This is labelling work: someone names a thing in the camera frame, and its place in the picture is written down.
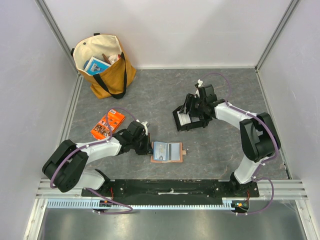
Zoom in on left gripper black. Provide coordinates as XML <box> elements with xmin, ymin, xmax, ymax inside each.
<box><xmin>131</xmin><ymin>133</ymin><xmax>155</xmax><ymax>156</ymax></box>

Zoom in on silver credit card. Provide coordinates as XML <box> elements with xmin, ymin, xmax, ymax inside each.
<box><xmin>153</xmin><ymin>141</ymin><xmax>168</xmax><ymax>161</ymax></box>

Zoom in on brown leather card holder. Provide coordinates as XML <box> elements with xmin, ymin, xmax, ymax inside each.
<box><xmin>150</xmin><ymin>141</ymin><xmax>187</xmax><ymax>163</ymax></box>

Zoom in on black plastic bin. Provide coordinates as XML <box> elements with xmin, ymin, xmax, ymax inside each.
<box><xmin>172</xmin><ymin>106</ymin><xmax>213</xmax><ymax>132</ymax></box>

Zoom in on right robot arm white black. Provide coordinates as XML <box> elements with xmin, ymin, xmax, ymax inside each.
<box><xmin>172</xmin><ymin>83</ymin><xmax>281</xmax><ymax>197</ymax></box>

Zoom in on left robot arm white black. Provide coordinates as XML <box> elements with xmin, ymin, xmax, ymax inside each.
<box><xmin>42</xmin><ymin>120</ymin><xmax>153</xmax><ymax>197</ymax></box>

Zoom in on white card stack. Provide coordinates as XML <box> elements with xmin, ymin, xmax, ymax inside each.
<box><xmin>177</xmin><ymin>111</ymin><xmax>192</xmax><ymax>126</ymax></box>

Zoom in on orange product box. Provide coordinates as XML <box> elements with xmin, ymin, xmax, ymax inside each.
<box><xmin>90</xmin><ymin>109</ymin><xmax>126</xmax><ymax>140</ymax></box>

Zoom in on mustard canvas tote bag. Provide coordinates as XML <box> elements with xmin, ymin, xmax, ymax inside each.
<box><xmin>70</xmin><ymin>33</ymin><xmax>136</xmax><ymax>99</ymax></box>

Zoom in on blue white book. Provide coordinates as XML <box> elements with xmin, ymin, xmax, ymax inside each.
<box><xmin>83</xmin><ymin>56</ymin><xmax>111</xmax><ymax>76</ymax></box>

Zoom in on brown item in bag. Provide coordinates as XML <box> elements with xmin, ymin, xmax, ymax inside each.
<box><xmin>102</xmin><ymin>53</ymin><xmax>111</xmax><ymax>65</ymax></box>

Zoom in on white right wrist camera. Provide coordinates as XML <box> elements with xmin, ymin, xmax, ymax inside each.
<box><xmin>194</xmin><ymin>79</ymin><xmax>203</xmax><ymax>98</ymax></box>

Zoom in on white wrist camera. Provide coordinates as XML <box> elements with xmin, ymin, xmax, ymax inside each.
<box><xmin>194</xmin><ymin>79</ymin><xmax>203</xmax><ymax>98</ymax></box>
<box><xmin>136</xmin><ymin>119</ymin><xmax>150</xmax><ymax>135</ymax></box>

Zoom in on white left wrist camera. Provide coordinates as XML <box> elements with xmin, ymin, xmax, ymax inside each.
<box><xmin>136</xmin><ymin>119</ymin><xmax>150</xmax><ymax>135</ymax></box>

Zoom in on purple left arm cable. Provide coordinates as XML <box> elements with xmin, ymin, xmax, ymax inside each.
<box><xmin>49</xmin><ymin>107</ymin><xmax>140</xmax><ymax>215</ymax></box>

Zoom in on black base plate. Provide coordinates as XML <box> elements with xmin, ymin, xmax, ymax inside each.
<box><xmin>96</xmin><ymin>179</ymin><xmax>260</xmax><ymax>205</ymax></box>

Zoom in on slotted cable duct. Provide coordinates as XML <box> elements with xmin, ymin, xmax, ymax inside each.
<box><xmin>46</xmin><ymin>198</ymin><xmax>243</xmax><ymax>211</ymax></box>

